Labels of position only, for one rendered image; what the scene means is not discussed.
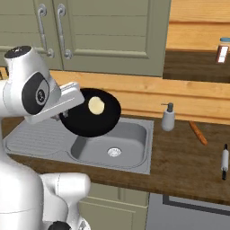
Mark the orange carrot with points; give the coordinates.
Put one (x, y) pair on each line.
(198, 134)

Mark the dark wooden shelf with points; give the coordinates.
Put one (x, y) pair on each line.
(194, 66)

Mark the jar with blue lid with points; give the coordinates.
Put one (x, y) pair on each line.
(223, 51)

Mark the narrow olive cupboard door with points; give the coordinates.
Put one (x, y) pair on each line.
(18, 24)

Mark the grey soap dispenser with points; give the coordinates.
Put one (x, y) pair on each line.
(168, 119)

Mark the olive base cupboard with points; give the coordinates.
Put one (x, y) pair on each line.
(116, 209)

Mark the black bowl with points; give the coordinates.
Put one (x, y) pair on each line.
(86, 125)

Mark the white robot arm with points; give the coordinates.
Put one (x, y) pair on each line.
(21, 191)

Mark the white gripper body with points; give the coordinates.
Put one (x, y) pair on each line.
(70, 97)

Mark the wide olive cupboard door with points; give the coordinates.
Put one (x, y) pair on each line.
(113, 30)

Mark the grey steel sink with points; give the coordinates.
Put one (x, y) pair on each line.
(128, 140)

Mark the grey dishwasher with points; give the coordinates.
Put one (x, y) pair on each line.
(185, 215)

